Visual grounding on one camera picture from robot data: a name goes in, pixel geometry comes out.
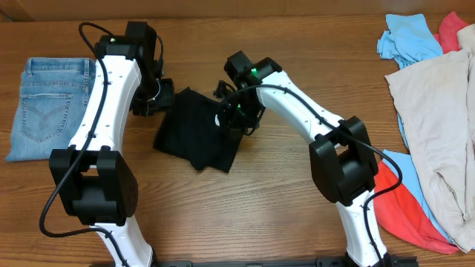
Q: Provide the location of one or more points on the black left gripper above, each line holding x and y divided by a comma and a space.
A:
167, 101

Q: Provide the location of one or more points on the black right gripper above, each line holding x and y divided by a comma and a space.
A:
226, 114

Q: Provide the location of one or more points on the black t-shirt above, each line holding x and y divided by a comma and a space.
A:
193, 131

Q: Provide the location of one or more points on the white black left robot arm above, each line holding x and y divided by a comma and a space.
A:
95, 189

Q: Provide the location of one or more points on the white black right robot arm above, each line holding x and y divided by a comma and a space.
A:
342, 160

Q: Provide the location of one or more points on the folded blue denim jeans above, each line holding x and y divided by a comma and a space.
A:
53, 97

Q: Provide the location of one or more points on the light blue shirt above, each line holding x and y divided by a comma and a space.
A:
406, 213

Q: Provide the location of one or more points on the beige pink shirt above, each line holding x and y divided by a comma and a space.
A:
435, 99

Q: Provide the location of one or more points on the brown cardboard back wall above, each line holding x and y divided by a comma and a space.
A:
70, 10

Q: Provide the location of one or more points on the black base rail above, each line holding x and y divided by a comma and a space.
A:
390, 261

